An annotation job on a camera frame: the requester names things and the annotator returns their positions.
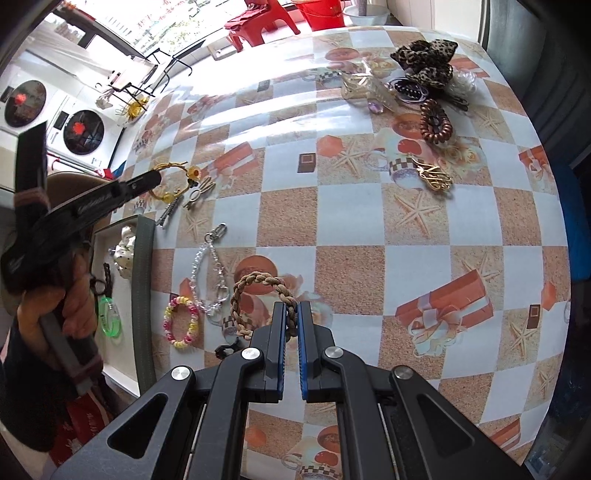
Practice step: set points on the person's left hand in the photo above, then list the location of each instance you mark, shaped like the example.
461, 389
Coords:
78, 310

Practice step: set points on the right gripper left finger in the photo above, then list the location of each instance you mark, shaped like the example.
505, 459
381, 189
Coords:
189, 424

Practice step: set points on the upper white dryer machine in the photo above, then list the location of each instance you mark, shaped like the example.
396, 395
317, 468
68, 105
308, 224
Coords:
32, 92

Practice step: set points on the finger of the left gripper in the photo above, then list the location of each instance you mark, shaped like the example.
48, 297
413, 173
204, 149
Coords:
31, 168
139, 185

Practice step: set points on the green plastic bangle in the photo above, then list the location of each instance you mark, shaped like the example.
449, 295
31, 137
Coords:
108, 317

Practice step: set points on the silver bar hair clip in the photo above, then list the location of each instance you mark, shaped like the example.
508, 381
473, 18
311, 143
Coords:
169, 210

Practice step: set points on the leopard print scrunchie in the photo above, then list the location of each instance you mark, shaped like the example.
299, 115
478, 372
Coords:
427, 62

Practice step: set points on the white enamel basin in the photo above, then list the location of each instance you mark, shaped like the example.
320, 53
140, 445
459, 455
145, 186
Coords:
376, 15

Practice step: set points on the brown leather chair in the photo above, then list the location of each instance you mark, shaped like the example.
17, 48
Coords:
63, 186

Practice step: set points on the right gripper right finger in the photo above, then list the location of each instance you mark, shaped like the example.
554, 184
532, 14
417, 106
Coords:
393, 424

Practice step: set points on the black wavy hair clip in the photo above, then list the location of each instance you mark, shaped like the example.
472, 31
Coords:
107, 280

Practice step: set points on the grey shallow tray box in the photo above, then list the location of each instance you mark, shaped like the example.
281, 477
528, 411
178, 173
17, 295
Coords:
127, 358

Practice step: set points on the red plastic chair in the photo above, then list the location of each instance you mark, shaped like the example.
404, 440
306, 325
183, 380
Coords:
258, 16

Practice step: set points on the purple oval hair clip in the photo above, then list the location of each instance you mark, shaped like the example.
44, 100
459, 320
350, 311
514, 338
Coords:
408, 91

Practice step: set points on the clear large claw clip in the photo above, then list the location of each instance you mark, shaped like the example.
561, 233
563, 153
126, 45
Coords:
363, 85

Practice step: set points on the black folding chair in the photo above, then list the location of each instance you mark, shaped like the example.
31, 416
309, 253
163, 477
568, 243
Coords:
163, 67

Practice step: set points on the yellow item wire rack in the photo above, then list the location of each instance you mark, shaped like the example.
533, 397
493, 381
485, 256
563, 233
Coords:
134, 100

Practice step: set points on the clear bead chain keyring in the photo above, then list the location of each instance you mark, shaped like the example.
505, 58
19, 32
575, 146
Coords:
207, 276

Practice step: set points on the red plastic bucket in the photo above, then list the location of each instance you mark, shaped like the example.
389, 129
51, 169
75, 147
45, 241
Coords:
321, 14

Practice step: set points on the checkered patterned tablecloth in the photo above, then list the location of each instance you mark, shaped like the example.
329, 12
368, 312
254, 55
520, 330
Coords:
470, 287

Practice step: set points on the lower white washing machine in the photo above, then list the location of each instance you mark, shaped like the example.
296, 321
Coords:
80, 132

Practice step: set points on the gold leaf hair clip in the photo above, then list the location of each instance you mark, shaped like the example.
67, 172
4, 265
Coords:
433, 175

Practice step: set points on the white dotted scrunchie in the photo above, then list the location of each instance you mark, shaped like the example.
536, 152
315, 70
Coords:
124, 252

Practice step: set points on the black small claw clip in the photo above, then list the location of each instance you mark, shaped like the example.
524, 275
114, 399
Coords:
224, 350

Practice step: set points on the gold bunny hair clip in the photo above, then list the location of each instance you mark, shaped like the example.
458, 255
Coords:
203, 188

